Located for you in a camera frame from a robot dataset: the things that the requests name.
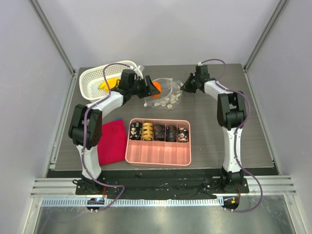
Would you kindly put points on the aluminium frame rail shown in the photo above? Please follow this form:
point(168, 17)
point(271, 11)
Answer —
point(263, 184)

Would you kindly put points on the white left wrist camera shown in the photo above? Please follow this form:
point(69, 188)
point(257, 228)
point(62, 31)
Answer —
point(139, 72)

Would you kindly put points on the white slotted cable duct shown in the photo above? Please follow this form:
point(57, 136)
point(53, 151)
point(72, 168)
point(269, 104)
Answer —
point(99, 202)

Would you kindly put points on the dark brown patterned cloth roll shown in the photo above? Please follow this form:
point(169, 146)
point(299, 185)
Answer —
point(159, 132)

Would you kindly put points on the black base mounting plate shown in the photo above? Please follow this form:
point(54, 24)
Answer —
point(153, 188)

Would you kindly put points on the pink divided organizer tray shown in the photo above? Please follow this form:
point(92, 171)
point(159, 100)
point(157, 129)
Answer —
point(158, 153)

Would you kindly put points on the dark blue patterned cloth roll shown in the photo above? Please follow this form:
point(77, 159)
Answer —
point(171, 133)

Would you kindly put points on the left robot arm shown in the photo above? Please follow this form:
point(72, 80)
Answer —
point(86, 124)

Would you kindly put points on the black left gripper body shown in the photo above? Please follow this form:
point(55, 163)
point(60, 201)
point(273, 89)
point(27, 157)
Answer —
point(142, 90)

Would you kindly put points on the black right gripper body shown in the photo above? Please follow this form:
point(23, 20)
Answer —
point(191, 83)

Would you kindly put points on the yellow toy banana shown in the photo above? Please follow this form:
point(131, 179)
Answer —
point(104, 86)

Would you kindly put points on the orange toy fruit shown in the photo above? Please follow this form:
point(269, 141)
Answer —
point(158, 86)

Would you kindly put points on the yellow black cloth roll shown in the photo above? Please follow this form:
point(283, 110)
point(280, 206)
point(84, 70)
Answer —
point(147, 131)

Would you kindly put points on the white perforated plastic basket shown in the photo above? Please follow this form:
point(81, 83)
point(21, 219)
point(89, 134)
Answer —
point(91, 79)

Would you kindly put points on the red folded cloth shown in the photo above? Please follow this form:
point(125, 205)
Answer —
point(112, 145)

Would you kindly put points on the dark floral rose cloth roll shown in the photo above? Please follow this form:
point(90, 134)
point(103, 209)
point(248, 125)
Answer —
point(182, 134)

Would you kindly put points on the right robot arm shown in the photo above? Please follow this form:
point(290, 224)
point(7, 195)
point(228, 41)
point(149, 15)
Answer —
point(231, 114)

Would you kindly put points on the black white dotted cloth roll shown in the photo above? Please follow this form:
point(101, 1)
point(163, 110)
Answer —
point(135, 131)

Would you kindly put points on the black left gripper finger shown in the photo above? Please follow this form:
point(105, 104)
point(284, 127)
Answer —
point(148, 82)
point(153, 92)

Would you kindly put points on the clear polka dot zip bag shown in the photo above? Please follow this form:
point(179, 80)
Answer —
point(170, 94)

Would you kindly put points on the yellow toy fruit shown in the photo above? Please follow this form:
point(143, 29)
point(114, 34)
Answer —
point(112, 82)

